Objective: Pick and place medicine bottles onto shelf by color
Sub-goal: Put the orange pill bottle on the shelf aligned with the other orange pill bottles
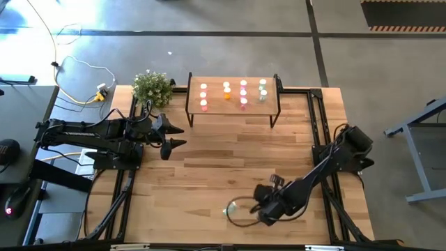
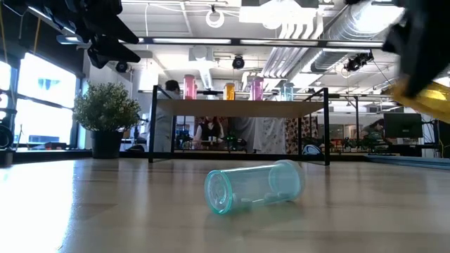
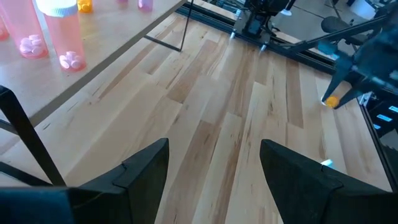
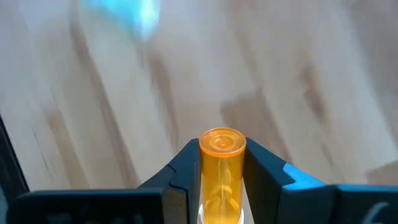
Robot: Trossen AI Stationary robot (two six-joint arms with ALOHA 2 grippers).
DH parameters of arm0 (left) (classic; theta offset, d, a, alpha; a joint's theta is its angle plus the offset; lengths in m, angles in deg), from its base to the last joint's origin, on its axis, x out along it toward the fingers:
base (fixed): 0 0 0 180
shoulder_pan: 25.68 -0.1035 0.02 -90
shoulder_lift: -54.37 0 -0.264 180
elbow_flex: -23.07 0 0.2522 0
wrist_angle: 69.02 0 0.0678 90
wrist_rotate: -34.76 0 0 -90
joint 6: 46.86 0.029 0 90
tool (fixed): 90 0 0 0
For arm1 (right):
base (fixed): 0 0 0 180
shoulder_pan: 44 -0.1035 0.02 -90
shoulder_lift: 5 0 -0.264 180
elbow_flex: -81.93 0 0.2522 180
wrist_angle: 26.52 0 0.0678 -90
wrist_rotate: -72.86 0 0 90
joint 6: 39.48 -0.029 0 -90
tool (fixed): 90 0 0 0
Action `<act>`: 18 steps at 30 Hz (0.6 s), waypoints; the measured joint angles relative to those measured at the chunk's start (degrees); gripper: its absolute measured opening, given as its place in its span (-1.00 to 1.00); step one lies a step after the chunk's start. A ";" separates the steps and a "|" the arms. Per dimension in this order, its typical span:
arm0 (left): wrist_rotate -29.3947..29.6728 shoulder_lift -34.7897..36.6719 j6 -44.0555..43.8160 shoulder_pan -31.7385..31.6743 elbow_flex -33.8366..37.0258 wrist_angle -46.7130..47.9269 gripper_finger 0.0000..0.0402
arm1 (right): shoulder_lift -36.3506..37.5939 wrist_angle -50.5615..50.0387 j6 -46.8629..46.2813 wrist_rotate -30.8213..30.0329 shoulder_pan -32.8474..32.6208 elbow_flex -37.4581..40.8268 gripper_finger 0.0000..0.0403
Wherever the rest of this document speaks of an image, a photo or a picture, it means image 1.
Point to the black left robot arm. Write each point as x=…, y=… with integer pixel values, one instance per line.
x=87, y=134

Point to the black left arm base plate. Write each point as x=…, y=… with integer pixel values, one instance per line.
x=104, y=163

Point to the black computer mouse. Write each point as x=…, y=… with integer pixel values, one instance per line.
x=17, y=202

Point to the white paper sheet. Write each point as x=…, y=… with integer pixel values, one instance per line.
x=83, y=167

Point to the green potted plant black pot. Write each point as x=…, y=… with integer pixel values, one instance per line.
x=151, y=89

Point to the black aluminium rig frame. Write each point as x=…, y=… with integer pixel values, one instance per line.
x=316, y=93

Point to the grey metal stand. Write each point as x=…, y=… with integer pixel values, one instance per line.
x=418, y=164

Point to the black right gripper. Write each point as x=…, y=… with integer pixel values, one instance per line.
x=270, y=207

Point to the grey desk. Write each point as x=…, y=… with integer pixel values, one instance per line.
x=24, y=115

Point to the black rounded device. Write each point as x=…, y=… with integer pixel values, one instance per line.
x=8, y=151

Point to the orange pill bottle white cap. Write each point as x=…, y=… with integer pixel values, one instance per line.
x=227, y=93
x=226, y=84

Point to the teal pill bottle white cap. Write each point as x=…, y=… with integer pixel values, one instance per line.
x=262, y=82
x=263, y=94
x=230, y=208

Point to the white yellow power plug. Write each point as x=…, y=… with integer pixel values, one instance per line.
x=101, y=91

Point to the wooden shelf black metal frame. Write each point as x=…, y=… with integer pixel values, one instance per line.
x=216, y=104

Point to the silver metal bracket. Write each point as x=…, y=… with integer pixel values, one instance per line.
x=129, y=247
x=324, y=248

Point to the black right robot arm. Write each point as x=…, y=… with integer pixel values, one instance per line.
x=313, y=178

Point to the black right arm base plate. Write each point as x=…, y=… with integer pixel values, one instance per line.
x=324, y=165

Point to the grey flat tablet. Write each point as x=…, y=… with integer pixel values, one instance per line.
x=17, y=78

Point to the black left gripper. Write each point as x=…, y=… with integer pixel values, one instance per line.
x=164, y=139

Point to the black mat hazard stripes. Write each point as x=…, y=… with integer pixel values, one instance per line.
x=400, y=14

